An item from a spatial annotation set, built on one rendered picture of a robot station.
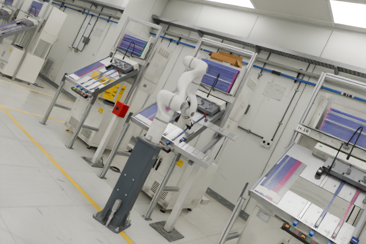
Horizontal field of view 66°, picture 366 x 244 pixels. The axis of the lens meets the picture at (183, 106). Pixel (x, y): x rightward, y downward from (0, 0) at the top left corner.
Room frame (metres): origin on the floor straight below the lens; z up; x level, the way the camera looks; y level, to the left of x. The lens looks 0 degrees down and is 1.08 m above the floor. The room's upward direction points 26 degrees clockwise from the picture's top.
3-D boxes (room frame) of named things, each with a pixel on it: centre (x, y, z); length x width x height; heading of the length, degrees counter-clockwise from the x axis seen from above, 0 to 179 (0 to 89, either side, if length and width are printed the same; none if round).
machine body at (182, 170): (3.29, -0.21, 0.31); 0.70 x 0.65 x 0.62; 54
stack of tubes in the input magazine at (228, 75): (3.16, -0.18, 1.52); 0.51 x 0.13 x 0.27; 54
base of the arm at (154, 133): (2.25, 0.11, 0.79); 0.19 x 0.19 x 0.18
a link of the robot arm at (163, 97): (2.26, 0.14, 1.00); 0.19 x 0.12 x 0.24; 71
